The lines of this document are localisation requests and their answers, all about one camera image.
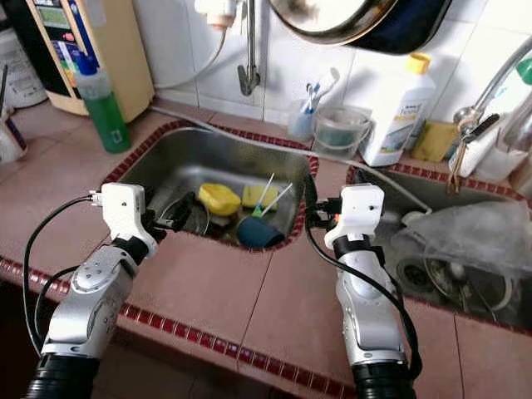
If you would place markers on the blue white toothbrush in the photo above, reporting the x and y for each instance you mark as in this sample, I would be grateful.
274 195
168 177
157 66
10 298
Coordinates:
310 96

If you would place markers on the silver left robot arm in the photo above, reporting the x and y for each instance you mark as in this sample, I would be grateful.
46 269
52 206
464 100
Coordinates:
83 307

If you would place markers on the white jug with green band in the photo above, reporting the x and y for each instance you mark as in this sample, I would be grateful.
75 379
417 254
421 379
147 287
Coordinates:
21 75

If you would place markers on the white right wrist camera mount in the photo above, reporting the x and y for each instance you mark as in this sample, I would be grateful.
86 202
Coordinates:
357 212

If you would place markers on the dull yellow sponge pad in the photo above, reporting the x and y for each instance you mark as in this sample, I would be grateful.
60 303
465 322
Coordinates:
434 141

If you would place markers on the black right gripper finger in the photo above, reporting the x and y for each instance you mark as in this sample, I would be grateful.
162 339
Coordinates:
359 177
311 199

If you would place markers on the clear small plastic bucket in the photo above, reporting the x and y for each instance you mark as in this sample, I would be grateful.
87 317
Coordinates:
341 133

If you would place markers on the green liquid bottle blue cap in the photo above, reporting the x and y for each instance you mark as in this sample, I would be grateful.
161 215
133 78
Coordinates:
106 116

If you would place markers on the clear toothbrush cup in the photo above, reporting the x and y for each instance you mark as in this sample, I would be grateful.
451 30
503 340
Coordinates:
301 123

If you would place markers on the blue rabbit mug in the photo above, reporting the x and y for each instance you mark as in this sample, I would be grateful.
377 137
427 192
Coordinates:
258 233

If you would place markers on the white bottle green cap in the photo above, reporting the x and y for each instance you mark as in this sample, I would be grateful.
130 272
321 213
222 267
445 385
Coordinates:
525 71

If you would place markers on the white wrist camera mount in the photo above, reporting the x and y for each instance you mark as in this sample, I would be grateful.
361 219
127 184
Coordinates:
357 212
125 216

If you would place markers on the metal sink strainer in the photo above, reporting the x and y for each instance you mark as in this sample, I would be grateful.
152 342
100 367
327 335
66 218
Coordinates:
457 283

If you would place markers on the dark brown counter cabinet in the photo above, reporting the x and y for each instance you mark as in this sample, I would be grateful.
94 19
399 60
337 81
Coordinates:
216 366

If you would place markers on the white detergent bottle yellow cap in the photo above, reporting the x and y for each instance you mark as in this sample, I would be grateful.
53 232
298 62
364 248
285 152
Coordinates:
395 116

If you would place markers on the bright yellow dish sponge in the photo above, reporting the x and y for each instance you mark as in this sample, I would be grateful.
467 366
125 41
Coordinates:
251 196

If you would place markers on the white printed mug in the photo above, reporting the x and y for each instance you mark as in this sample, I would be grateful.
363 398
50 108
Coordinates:
12 145

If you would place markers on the white plastic container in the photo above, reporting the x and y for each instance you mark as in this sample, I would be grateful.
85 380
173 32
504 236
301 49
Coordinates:
495 154

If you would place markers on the clear crumpled plastic bag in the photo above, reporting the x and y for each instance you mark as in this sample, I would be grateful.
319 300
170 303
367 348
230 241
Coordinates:
465 237

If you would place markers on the stainless steel sink basin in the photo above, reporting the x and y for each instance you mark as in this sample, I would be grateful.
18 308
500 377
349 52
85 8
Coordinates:
191 154
482 193

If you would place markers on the yellow plastic bowl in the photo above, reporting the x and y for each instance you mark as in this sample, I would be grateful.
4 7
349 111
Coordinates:
220 199

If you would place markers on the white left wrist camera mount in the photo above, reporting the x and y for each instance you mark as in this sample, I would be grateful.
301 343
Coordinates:
125 216

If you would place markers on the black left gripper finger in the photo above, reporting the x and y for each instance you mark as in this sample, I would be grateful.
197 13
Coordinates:
178 233
179 201

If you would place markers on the cream water ionizer appliance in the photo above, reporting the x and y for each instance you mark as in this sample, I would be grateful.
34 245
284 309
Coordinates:
129 58

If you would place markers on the chrome gooseneck faucet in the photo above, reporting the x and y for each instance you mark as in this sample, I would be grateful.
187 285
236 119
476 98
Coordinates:
465 116

